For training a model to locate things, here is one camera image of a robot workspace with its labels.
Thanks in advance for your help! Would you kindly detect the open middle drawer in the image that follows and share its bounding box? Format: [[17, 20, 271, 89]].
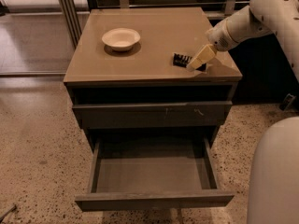
[[75, 136, 235, 211]]

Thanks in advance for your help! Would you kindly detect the grey top drawer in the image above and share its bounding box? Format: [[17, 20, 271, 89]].
[[73, 101, 232, 129]]

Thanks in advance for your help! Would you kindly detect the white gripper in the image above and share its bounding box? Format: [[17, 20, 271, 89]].
[[186, 18, 239, 72]]

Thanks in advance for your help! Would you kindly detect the dark tool on floor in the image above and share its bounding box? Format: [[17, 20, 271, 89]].
[[0, 204, 17, 223]]

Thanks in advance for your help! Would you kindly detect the small dark floor object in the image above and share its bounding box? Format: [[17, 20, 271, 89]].
[[279, 93, 296, 110]]

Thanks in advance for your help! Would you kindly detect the grey drawer cabinet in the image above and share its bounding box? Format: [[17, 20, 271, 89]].
[[64, 7, 242, 145]]

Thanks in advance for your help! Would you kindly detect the white ceramic bowl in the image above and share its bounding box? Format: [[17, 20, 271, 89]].
[[102, 28, 141, 52]]

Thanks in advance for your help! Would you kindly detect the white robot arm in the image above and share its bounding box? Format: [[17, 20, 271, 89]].
[[187, 0, 299, 80]]

